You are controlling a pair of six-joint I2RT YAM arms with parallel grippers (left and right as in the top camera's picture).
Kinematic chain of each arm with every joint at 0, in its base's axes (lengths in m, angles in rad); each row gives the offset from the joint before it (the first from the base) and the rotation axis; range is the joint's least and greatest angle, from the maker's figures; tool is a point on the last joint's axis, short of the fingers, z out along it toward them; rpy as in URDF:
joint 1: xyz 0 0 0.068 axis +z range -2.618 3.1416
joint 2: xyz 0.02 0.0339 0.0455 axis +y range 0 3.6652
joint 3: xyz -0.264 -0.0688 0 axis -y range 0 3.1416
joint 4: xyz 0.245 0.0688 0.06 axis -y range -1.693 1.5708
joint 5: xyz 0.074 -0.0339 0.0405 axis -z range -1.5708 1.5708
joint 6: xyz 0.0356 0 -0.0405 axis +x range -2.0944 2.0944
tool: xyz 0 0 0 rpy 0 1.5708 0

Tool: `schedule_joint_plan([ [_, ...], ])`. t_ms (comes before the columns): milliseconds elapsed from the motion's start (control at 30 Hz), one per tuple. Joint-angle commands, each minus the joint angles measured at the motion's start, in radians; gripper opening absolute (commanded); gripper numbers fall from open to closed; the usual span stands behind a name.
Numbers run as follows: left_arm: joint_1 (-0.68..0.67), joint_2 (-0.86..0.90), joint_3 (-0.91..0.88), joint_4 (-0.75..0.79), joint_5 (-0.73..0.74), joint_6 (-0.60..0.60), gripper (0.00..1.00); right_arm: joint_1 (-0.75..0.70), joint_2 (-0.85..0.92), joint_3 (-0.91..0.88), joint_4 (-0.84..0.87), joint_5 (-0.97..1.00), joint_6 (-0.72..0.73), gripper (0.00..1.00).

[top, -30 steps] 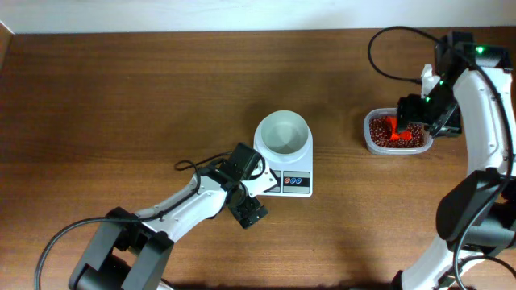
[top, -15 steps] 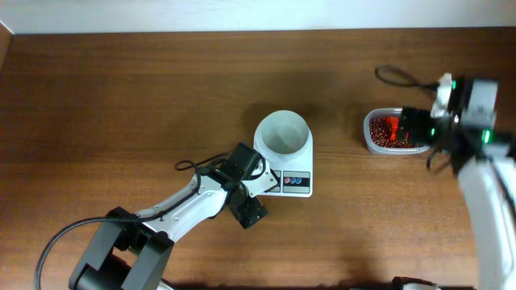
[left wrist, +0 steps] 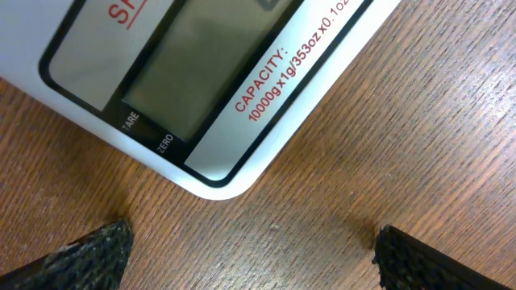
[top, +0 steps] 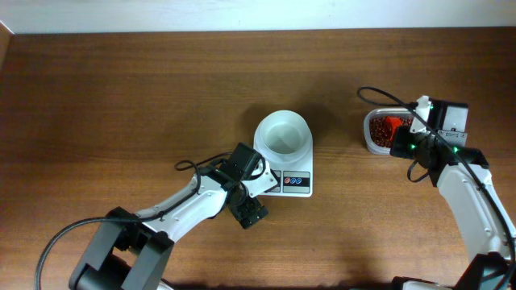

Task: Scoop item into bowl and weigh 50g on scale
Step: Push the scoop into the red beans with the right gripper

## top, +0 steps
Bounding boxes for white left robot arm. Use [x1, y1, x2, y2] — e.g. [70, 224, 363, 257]
[69, 143, 277, 289]

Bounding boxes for white bowl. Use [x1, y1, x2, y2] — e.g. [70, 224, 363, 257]
[254, 110, 313, 155]

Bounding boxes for red adzuki beans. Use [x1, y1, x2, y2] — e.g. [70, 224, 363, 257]
[369, 116, 413, 148]

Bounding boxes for white digital kitchen scale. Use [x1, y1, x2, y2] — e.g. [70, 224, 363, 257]
[253, 140, 314, 197]

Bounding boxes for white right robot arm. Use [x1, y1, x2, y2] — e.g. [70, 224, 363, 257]
[390, 96, 515, 289]

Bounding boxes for red measuring scoop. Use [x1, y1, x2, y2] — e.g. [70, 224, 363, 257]
[382, 116, 403, 141]

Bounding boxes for clear plastic bean container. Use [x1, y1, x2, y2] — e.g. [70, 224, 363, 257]
[364, 108, 414, 155]

